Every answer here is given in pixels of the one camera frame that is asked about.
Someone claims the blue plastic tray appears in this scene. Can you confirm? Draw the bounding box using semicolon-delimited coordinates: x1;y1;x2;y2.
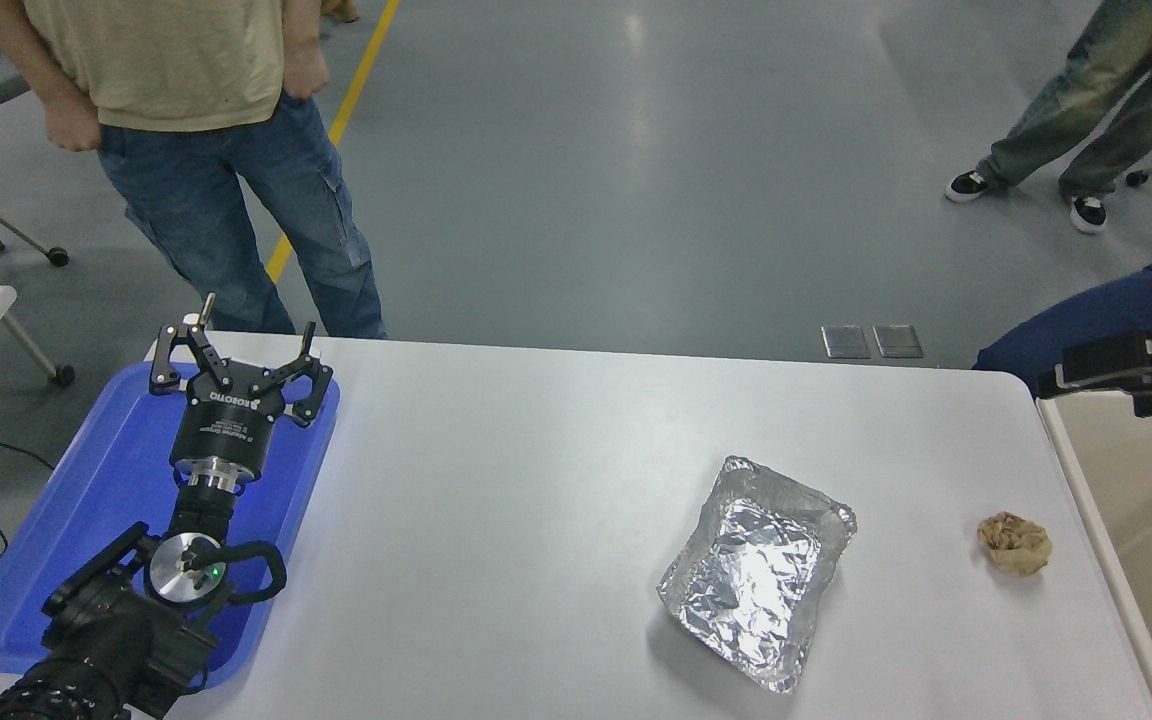
0;360;342;691

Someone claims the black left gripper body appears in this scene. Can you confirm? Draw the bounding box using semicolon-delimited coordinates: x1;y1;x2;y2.
170;375;289;483

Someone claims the crumpled tan paper ball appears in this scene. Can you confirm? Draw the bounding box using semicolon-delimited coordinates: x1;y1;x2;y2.
977;512;1053;577

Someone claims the seated person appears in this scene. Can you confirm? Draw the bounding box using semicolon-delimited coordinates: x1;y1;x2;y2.
973;203;1152;396

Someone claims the person's right hand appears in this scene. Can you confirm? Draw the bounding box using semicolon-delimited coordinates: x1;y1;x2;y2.
42;96;103;154

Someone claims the standing person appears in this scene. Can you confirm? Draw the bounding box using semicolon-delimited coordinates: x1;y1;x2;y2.
0;0;389;339

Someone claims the crumpled foil tray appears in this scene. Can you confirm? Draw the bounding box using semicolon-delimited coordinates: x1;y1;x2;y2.
656;456;857;693

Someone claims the person's left hand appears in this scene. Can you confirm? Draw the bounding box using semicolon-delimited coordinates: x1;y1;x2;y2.
283;44;330;101

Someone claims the wheeled chair with grey seat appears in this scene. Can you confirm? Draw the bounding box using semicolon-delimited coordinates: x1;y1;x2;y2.
0;50;75;389

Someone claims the person with black-white shoes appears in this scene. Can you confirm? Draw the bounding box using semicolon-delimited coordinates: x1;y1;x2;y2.
944;0;1152;235

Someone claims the metal floor plate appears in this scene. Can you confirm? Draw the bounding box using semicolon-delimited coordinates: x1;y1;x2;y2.
874;324;924;359
822;325;871;360

